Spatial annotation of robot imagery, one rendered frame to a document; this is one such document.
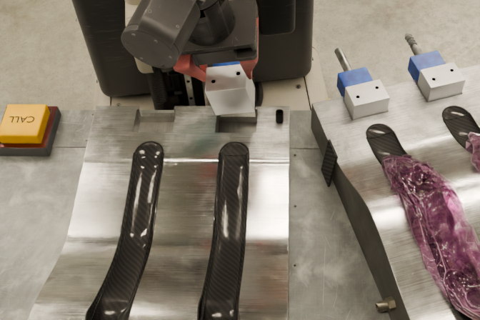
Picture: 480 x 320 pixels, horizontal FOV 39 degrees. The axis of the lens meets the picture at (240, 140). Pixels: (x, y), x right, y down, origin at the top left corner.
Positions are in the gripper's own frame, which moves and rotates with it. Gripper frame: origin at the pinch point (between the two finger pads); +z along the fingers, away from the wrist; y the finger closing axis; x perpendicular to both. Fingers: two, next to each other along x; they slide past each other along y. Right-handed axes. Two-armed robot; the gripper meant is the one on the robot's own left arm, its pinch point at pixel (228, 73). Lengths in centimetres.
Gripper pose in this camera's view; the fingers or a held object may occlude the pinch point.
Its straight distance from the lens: 81.5
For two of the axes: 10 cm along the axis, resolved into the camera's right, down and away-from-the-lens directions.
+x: 0.2, -8.7, 5.0
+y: 9.8, -0.8, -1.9
